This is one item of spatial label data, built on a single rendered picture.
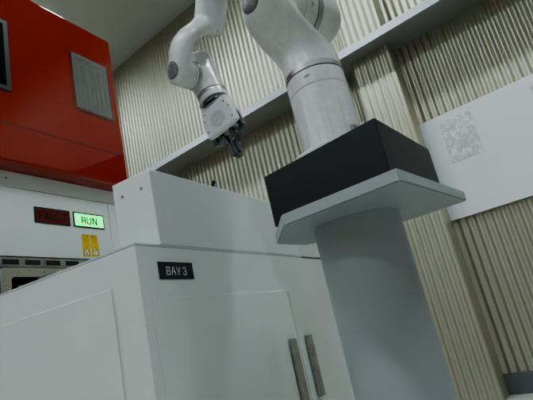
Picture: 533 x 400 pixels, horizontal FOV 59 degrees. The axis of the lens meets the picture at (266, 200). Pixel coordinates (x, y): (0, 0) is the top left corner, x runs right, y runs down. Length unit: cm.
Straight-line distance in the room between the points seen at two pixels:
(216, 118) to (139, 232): 51
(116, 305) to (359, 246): 40
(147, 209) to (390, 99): 284
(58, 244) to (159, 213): 70
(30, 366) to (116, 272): 25
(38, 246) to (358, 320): 96
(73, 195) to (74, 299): 75
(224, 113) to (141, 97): 450
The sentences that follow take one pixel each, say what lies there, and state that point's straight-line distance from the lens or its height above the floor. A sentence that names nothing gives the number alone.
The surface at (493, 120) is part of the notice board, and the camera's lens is 339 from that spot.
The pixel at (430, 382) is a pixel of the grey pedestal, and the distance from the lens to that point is 81.
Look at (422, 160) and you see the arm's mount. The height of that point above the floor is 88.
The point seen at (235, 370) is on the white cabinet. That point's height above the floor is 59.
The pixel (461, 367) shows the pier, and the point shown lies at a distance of 329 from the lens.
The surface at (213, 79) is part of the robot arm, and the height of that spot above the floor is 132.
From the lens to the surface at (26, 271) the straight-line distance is 141.
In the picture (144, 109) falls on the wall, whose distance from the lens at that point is 565.
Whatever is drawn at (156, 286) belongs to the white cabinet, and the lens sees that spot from 79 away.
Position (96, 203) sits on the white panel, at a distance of 164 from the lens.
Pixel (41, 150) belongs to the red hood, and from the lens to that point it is 152.
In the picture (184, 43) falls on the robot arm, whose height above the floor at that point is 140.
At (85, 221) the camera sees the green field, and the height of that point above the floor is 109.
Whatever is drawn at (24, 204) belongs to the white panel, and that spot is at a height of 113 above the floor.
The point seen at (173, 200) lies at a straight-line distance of 88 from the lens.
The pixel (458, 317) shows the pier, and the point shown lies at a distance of 324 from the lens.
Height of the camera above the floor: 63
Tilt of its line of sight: 16 degrees up
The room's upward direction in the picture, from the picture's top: 13 degrees counter-clockwise
